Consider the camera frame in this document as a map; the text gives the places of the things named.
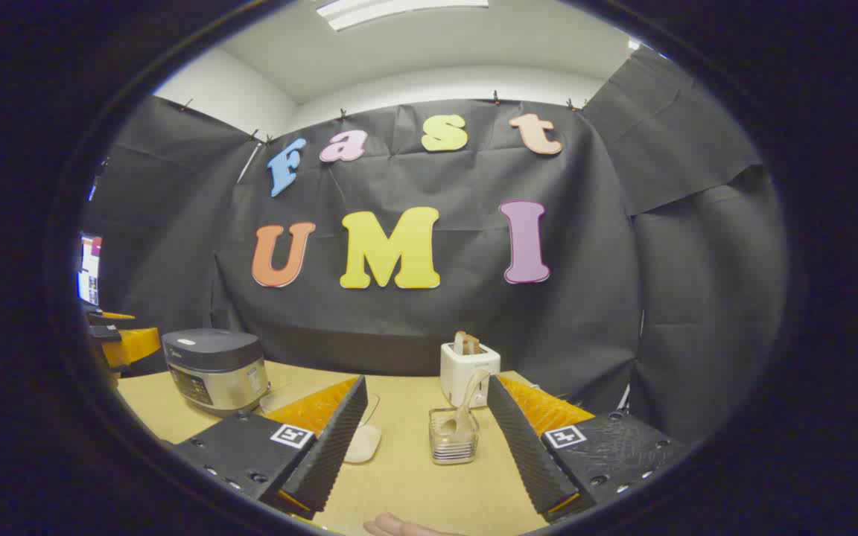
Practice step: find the ceiling light panel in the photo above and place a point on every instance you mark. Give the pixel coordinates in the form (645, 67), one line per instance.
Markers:
(399, 11)

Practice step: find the grey silver rice cooker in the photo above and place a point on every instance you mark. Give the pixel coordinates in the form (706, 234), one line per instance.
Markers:
(213, 372)

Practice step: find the white toaster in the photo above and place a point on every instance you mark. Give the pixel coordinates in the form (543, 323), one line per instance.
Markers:
(459, 376)

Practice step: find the computer monitor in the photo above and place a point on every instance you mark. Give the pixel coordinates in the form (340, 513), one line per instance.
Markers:
(90, 272)

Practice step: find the toasted bread slice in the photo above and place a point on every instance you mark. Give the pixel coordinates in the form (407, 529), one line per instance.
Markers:
(466, 344)

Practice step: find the black backdrop cloth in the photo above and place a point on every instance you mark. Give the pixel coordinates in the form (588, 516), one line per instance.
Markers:
(474, 313)

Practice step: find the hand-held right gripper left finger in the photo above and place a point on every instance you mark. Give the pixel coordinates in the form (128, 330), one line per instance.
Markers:
(332, 447)

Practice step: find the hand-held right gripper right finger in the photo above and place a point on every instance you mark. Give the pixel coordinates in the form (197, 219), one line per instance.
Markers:
(526, 454)

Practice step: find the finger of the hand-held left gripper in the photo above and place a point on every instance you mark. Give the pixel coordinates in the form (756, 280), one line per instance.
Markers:
(135, 346)

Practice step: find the wooden spoon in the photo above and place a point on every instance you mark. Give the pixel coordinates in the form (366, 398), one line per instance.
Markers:
(466, 409)

